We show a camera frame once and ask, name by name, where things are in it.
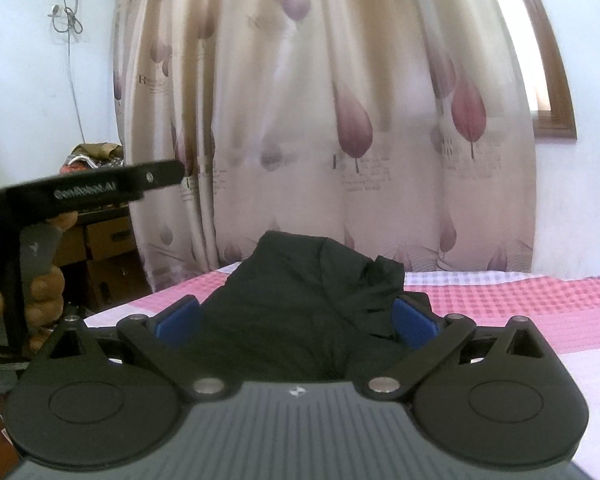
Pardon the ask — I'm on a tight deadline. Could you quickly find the wooden window frame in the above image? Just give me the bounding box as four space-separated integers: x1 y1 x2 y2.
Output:
500 0 578 141

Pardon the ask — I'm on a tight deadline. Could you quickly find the beige leaf print curtain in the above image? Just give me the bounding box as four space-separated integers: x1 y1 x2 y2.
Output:
112 0 538 293

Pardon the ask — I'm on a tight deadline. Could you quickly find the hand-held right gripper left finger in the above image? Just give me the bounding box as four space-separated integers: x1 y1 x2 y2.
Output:
45 296 241 404

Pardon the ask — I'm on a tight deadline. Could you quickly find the brown cardboard box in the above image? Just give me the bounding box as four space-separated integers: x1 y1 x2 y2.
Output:
85 252 153 311
82 215 140 261

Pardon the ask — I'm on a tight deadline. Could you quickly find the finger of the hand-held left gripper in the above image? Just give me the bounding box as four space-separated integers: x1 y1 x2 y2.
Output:
142 158 186 194

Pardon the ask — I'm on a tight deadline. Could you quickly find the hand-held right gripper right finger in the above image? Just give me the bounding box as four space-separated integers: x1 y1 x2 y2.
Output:
347 295 556 404

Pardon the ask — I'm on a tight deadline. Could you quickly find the white power cable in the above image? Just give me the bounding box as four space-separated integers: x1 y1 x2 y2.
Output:
47 0 89 147

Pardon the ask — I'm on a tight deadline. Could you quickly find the pink checked bedsheet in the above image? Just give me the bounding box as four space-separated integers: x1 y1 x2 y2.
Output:
82 260 600 461

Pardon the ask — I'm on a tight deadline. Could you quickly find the pile of patterned cloths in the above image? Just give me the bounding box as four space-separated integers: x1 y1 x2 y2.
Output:
62 142 126 170

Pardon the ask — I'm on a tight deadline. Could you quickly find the black jacket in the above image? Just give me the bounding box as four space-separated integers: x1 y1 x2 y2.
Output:
200 230 433 385

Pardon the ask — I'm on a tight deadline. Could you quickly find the person's left hand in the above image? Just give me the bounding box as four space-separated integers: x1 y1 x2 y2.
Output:
0 211 79 356

